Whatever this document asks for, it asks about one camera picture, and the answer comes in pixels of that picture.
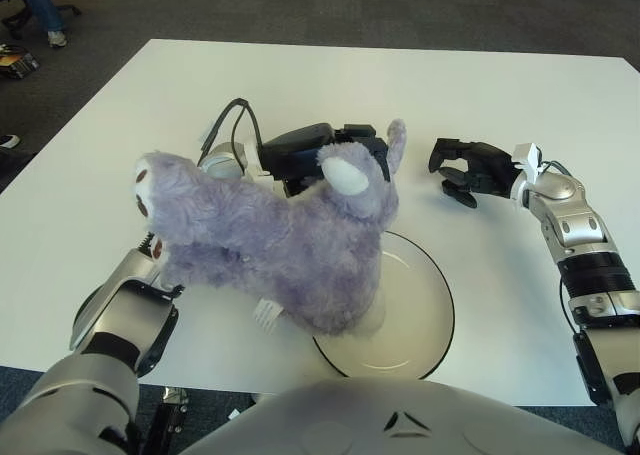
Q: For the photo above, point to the white shoe tip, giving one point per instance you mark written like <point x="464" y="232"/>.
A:
<point x="9" y="140"/>

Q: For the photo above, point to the white sneaker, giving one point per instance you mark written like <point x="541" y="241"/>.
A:
<point x="57" y="39"/>

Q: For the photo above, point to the dark printed box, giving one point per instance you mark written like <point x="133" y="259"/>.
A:
<point x="20" y="62"/>

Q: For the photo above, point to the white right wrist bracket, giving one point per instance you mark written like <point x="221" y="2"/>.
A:
<point x="529" y="161"/>

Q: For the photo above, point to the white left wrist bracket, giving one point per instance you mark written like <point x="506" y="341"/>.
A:
<point x="255" y="160"/>

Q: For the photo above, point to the purple plush bunny doll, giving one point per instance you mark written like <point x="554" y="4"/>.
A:
<point x="300" y="245"/>

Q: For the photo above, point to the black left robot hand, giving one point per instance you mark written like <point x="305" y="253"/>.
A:
<point x="295" y="155"/>

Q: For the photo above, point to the silver robot torso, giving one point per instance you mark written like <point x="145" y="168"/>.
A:
<point x="375" y="420"/>

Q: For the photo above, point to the white plate with black rim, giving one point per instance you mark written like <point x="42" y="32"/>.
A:
<point x="410" y="315"/>

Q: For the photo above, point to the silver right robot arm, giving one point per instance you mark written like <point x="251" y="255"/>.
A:
<point x="575" y="225"/>

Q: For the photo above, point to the black metal floor stand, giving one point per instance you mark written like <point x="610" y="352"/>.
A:
<point x="170" y="420"/>

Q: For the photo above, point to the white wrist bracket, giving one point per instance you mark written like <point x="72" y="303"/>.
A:
<point x="529" y="161"/>
<point x="255" y="160"/>

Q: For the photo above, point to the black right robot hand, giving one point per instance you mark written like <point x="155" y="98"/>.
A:
<point x="492" y="170"/>

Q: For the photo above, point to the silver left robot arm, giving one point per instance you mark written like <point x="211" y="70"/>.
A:
<point x="125" y="315"/>

